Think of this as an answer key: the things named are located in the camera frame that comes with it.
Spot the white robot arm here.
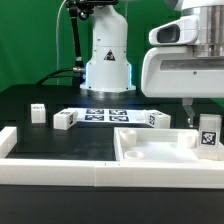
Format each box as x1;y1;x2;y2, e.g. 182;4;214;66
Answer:
80;0;224;119

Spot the white U-shaped fence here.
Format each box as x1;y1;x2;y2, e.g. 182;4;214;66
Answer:
0;127;224;189

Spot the black cable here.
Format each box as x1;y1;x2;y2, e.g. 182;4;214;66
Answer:
36;67;86;86

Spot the sheet with fiducial markers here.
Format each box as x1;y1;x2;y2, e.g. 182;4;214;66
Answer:
61;108;149;124

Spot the white square table top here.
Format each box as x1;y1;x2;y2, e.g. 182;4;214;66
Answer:
114;127;224;163

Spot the grey cable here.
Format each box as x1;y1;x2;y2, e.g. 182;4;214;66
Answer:
55;0;70;86

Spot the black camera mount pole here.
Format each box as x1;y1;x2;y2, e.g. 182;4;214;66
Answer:
65;0;119;67

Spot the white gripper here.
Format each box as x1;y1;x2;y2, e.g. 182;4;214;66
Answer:
141;15;224;127

